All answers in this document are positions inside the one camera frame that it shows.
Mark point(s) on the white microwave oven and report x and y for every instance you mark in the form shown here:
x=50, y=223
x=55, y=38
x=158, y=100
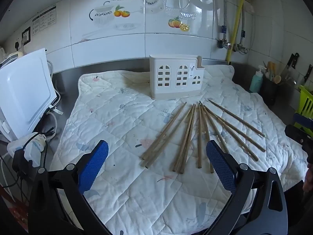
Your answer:
x=22, y=90

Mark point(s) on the black utensil pot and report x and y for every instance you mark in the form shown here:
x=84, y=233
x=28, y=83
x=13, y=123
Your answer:
x=270, y=91

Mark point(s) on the wall label sticker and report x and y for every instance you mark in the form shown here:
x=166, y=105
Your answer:
x=45, y=18

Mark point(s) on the wooden spoon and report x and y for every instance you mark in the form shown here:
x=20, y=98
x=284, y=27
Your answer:
x=277, y=79

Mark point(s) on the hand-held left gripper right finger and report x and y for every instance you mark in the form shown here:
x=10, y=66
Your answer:
x=220, y=166

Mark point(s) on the spread of wooden chopsticks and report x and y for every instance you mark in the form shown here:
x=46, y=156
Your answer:
x=199, y=137

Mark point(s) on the white quilted mat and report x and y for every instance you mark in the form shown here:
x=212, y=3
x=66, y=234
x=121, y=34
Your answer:
x=117, y=127

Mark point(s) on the black plug adapter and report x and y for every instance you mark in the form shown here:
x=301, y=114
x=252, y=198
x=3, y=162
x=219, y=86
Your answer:
x=20, y=160

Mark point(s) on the plain metal valve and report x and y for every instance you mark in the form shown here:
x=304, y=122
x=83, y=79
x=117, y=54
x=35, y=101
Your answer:
x=240, y=49

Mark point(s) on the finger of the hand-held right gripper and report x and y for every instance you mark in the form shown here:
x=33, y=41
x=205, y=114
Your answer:
x=294, y=132

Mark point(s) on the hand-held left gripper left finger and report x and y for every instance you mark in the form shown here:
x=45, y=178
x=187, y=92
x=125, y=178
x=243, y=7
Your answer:
x=94, y=164

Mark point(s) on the teal soap pump bottle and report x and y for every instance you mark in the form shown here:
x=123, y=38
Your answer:
x=255, y=82

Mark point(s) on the white plastic utensil holder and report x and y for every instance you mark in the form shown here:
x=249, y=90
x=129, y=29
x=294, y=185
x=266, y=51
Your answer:
x=168, y=88

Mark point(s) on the white power strip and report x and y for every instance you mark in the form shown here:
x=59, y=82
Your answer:
x=33, y=146

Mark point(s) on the green dish rack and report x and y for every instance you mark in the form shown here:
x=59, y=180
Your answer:
x=307, y=100

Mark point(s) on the person's right hand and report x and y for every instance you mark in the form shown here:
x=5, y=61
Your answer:
x=309, y=178

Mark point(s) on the cream appliance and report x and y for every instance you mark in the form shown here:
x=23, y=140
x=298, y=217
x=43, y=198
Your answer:
x=14, y=55

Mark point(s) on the black wall socket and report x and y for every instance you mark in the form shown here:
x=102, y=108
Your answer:
x=26, y=36

